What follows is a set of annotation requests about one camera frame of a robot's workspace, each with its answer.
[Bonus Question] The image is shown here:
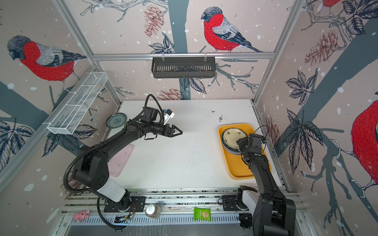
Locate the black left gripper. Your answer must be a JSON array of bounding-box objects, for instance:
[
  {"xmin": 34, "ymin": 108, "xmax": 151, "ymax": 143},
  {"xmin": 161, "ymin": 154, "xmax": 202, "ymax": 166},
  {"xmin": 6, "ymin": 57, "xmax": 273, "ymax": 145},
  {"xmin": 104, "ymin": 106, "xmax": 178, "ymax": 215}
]
[{"xmin": 150, "ymin": 122, "xmax": 183, "ymax": 137}]

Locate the yellow small plate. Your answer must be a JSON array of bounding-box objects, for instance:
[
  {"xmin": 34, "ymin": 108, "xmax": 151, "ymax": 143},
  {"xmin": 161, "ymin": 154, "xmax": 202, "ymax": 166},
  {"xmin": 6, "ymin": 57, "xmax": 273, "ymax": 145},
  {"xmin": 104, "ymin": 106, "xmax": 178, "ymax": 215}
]
[{"xmin": 221, "ymin": 128, "xmax": 247, "ymax": 149}]

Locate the small teal patterned plate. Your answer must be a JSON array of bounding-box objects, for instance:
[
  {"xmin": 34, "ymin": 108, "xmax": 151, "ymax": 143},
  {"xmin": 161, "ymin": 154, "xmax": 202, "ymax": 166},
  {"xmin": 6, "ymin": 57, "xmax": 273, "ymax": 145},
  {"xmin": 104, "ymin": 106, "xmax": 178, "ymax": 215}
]
[{"xmin": 105, "ymin": 113, "xmax": 127, "ymax": 129}]

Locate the green lettered rim plate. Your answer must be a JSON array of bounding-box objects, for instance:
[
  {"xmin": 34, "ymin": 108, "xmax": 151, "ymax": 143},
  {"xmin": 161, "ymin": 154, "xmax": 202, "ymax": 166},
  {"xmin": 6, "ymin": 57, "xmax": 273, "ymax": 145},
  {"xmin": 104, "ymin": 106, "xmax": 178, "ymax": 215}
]
[{"xmin": 221, "ymin": 139, "xmax": 242, "ymax": 155}]

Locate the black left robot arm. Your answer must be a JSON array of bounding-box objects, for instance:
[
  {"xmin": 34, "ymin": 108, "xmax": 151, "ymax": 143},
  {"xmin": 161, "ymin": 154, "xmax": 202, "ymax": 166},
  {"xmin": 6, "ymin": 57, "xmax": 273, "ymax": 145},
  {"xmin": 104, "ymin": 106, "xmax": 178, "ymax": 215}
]
[{"xmin": 63, "ymin": 107, "xmax": 182, "ymax": 211}]

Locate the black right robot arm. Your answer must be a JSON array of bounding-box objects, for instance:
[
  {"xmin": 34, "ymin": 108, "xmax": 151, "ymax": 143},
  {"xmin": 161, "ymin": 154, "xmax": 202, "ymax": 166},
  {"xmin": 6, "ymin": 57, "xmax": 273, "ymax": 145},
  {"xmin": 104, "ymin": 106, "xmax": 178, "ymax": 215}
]
[{"xmin": 237, "ymin": 133, "xmax": 296, "ymax": 236}]

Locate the yellow plastic bin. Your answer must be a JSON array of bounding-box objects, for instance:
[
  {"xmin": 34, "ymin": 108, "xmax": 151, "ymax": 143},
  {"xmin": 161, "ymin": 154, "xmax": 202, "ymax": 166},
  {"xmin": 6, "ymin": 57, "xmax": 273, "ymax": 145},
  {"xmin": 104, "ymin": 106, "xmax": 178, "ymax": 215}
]
[{"xmin": 218, "ymin": 124, "xmax": 272, "ymax": 180}]

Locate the pink rectangular tray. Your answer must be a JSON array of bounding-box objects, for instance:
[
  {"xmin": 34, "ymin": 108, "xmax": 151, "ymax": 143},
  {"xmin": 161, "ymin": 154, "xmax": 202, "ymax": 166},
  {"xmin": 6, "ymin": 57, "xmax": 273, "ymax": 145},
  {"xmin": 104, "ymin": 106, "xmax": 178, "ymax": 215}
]
[{"xmin": 108, "ymin": 144, "xmax": 134, "ymax": 177}]

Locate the green snack packet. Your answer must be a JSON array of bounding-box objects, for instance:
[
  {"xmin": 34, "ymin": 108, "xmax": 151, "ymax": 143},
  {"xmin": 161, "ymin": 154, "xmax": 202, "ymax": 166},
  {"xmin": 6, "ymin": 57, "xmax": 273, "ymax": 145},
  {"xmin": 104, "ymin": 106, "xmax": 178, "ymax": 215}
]
[{"xmin": 194, "ymin": 207, "xmax": 211, "ymax": 221}]

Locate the small glass jar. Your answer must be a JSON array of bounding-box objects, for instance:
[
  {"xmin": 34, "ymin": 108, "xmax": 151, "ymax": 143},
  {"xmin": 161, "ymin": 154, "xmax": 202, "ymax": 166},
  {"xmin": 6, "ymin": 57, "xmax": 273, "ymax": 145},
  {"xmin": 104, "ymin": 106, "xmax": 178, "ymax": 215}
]
[{"xmin": 145, "ymin": 204, "xmax": 161, "ymax": 219}]

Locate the pink pig toy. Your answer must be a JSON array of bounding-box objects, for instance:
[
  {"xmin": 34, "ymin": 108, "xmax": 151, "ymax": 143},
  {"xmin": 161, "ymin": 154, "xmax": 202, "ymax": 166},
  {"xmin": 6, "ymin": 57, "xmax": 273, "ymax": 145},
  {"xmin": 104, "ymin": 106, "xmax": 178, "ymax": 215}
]
[{"xmin": 73, "ymin": 210, "xmax": 90, "ymax": 222}]

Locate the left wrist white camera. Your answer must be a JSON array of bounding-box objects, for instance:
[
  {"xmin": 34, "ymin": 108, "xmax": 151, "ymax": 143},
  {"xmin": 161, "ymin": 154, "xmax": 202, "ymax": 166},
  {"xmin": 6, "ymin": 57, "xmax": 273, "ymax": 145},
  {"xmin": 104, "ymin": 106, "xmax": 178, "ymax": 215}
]
[{"xmin": 163, "ymin": 109, "xmax": 175, "ymax": 125}]

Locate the black hanging wire basket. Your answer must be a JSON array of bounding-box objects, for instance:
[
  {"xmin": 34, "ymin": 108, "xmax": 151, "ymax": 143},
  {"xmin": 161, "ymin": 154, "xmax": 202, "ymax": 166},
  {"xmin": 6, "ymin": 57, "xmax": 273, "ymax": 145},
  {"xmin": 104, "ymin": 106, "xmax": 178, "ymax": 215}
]
[{"xmin": 151, "ymin": 57, "xmax": 216, "ymax": 79}]

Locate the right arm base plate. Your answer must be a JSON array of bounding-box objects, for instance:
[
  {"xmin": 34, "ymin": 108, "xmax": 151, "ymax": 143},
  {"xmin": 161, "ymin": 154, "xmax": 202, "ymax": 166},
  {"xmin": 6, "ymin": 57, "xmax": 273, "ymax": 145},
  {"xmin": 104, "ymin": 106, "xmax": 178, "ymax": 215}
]
[{"xmin": 221, "ymin": 195, "xmax": 248, "ymax": 211}]

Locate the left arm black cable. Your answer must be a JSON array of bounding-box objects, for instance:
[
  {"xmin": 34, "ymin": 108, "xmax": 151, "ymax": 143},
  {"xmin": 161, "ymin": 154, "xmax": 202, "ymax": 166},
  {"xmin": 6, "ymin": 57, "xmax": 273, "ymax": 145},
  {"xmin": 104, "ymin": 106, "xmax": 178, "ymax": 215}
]
[{"xmin": 63, "ymin": 94, "xmax": 165, "ymax": 231}]

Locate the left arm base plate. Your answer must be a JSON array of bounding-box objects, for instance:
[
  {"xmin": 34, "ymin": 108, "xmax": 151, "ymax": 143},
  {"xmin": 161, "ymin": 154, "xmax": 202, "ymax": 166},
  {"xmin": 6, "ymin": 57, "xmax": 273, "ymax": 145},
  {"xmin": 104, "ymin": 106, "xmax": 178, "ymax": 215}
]
[{"xmin": 104, "ymin": 196, "xmax": 146, "ymax": 213}]

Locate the white wire mesh shelf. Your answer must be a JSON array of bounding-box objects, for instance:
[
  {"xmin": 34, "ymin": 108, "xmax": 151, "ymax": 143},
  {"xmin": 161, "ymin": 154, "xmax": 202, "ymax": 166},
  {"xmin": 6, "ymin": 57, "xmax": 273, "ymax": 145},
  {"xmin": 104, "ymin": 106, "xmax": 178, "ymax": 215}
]
[{"xmin": 47, "ymin": 72, "xmax": 108, "ymax": 135}]

